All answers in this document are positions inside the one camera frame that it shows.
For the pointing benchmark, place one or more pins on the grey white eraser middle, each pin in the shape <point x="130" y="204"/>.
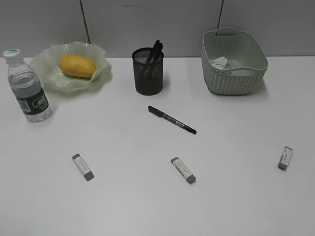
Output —
<point x="183" y="170"/>

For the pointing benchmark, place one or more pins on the clear water bottle green label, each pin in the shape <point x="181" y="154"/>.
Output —
<point x="26" y="87"/>

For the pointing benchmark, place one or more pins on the grey white eraser right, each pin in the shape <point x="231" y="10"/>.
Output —
<point x="285" y="158"/>

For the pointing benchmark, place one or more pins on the grey white eraser left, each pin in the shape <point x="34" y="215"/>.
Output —
<point x="83" y="167"/>

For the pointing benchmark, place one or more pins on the yellow mango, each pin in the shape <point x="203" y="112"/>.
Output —
<point x="77" y="66"/>

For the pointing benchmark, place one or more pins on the pale green wavy plate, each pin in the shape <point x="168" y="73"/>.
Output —
<point x="46" y="66"/>

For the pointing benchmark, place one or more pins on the black mesh pen holder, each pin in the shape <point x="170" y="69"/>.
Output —
<point x="147" y="85"/>

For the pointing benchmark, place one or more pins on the grey white eraser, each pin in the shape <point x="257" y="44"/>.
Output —
<point x="285" y="158"/>
<point x="83" y="167"/>
<point x="183" y="170"/>

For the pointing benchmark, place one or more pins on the pale green plastic basket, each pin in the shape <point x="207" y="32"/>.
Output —
<point x="242" y="51"/>

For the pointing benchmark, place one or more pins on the waste paper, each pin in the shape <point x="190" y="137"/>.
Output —
<point x="221" y="63"/>

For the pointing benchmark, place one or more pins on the black marker pen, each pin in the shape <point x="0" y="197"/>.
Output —
<point x="150" y="57"/>
<point x="156" y="56"/>
<point x="167" y="117"/>

